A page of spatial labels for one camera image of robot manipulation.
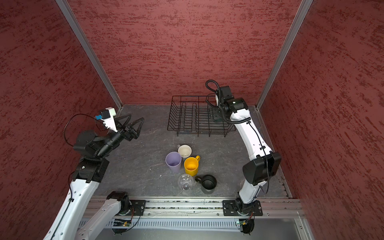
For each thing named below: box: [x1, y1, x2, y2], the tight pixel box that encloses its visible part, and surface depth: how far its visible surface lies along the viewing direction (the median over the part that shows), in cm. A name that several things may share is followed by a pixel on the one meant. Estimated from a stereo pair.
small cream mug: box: [177, 144, 193, 163], surface depth 89 cm
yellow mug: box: [184, 155, 201, 177], surface depth 83 cm
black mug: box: [195, 174, 217, 195], surface depth 79 cm
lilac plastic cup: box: [165, 151, 182, 173], surface depth 83 cm
